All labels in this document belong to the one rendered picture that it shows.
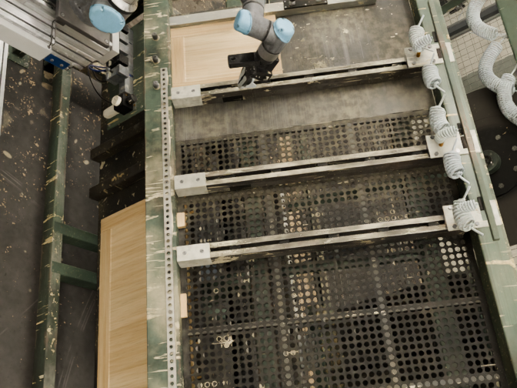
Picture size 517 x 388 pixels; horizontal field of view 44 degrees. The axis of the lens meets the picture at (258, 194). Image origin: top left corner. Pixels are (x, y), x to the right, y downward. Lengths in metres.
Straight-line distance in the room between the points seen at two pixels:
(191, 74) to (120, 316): 1.10
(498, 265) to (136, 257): 1.50
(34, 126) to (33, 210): 0.47
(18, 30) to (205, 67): 0.93
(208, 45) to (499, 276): 1.58
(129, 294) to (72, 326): 0.45
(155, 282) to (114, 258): 0.62
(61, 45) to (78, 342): 1.43
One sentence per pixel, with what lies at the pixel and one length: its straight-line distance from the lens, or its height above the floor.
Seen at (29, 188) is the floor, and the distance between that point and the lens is 3.32.
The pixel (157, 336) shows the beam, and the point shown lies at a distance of 2.38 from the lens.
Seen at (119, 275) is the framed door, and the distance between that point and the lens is 2.97.
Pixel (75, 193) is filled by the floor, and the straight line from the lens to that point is 3.49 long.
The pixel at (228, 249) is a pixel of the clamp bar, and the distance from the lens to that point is 2.44.
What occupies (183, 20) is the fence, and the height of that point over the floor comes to 0.96.
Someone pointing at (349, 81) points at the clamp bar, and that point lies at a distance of 2.80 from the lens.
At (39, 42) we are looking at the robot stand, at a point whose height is 0.95.
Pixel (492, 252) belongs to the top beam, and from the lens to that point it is 2.42.
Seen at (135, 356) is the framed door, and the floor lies 0.48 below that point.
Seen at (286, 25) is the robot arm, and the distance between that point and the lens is 2.22.
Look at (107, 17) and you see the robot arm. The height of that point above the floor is 1.22.
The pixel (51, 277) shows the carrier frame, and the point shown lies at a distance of 3.00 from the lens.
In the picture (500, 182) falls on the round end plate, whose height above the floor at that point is 1.87.
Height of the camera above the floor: 2.47
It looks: 31 degrees down
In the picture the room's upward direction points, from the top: 67 degrees clockwise
